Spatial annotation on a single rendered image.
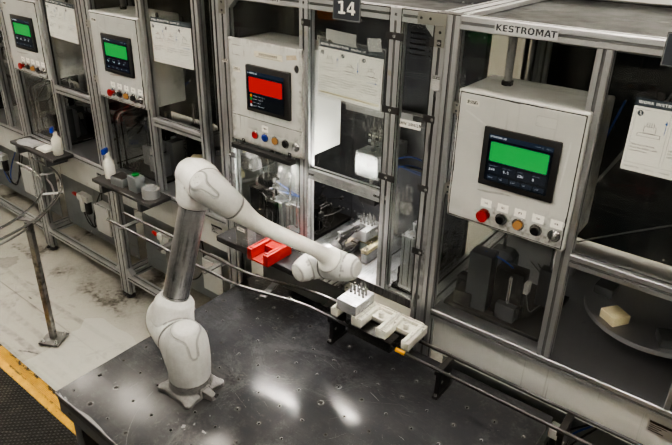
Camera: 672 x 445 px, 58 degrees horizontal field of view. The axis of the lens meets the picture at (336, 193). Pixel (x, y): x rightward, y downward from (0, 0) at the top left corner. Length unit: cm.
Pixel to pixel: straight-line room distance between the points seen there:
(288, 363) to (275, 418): 29
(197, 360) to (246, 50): 126
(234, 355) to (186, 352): 35
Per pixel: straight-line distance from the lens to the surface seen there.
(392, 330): 238
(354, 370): 247
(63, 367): 379
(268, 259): 263
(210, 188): 204
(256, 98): 260
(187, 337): 225
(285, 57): 247
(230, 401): 237
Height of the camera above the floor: 231
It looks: 25 degrees down
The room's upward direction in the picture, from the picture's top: 1 degrees clockwise
